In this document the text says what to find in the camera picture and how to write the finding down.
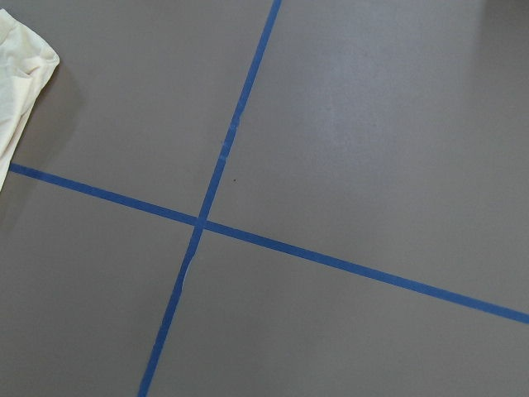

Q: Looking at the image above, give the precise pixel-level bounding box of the cream long-sleeve graphic shirt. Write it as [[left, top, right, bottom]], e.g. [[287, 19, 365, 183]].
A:
[[1, 9, 60, 183]]

